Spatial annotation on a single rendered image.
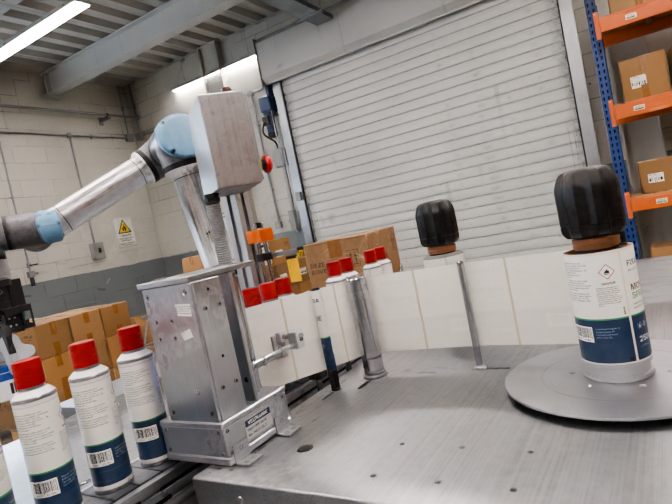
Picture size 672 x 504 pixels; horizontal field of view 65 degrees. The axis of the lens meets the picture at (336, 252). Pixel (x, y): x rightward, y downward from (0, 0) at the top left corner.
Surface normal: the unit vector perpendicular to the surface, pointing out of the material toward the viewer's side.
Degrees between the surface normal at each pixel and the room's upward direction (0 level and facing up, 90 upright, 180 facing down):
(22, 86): 90
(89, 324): 90
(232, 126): 90
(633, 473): 0
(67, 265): 90
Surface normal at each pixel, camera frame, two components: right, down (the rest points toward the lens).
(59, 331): 0.87, -0.16
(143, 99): -0.48, 0.15
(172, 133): 0.43, -0.21
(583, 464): -0.20, -0.98
